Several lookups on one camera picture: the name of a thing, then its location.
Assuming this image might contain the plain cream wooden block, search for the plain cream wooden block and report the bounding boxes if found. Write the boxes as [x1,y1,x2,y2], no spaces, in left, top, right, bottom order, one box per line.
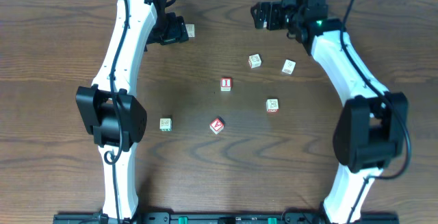
[185,24,195,38]

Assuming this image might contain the green edged picture block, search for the green edged picture block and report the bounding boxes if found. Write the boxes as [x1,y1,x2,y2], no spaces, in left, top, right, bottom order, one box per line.
[159,118,172,132]

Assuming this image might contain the red letter A block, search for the red letter A block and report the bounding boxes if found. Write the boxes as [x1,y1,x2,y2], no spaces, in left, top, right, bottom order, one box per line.
[209,118,224,134]

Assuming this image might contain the cream picture block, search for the cream picture block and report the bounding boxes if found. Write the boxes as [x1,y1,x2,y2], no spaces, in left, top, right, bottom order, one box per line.
[281,60,296,75]

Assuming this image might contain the red letter I block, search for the red letter I block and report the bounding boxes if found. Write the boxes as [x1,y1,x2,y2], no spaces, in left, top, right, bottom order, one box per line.
[220,77,232,92]

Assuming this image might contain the snail picture block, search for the snail picture block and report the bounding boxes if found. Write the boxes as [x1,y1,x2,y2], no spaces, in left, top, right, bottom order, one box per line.
[248,54,262,69]

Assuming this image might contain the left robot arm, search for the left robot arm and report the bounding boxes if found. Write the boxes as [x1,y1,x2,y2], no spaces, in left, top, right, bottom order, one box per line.
[76,0,188,223]

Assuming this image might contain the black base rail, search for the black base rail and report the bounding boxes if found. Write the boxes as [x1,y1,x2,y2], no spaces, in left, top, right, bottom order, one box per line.
[53,211,400,224]

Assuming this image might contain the red edged picture block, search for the red edged picture block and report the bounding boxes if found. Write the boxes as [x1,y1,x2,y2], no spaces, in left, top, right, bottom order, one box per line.
[266,99,279,112]

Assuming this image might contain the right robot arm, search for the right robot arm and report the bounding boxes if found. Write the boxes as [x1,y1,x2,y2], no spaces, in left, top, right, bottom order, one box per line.
[250,0,411,223]

